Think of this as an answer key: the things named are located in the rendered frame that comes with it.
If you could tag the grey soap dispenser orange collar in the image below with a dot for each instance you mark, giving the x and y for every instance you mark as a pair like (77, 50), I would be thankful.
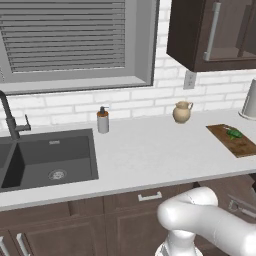
(103, 123)

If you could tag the dark grey sink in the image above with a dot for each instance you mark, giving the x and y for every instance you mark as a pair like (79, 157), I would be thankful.
(50, 160)

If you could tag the beige ceramic jug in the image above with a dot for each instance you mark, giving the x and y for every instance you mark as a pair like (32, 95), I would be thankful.
(181, 113)

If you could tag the dark grey tap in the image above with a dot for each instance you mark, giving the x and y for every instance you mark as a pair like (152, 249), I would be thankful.
(13, 126)

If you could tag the green broccoli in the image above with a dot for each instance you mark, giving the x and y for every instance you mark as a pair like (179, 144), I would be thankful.
(234, 133)

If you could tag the grey window with blinds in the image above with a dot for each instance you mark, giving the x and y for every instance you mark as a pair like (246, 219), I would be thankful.
(66, 36)

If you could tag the grey wall socket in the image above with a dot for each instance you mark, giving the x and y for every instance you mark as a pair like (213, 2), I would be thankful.
(189, 80)

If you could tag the dark brown wall cupboard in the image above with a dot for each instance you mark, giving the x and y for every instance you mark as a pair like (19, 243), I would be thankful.
(181, 30)

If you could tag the brown drawer front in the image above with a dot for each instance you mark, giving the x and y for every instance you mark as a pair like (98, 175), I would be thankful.
(123, 201)

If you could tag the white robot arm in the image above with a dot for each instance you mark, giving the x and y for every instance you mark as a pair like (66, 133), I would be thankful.
(213, 220)

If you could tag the glass cupboard door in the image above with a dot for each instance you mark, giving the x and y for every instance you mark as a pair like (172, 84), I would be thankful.
(233, 30)

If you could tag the brown base cupboard door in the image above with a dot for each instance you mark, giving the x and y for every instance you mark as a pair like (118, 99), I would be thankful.
(4, 240)
(66, 236)
(133, 233)

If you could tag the brown wooden cutting board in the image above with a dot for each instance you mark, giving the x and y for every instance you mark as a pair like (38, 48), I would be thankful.
(246, 146)

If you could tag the grey metal peeler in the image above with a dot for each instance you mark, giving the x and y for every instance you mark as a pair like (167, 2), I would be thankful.
(245, 210)

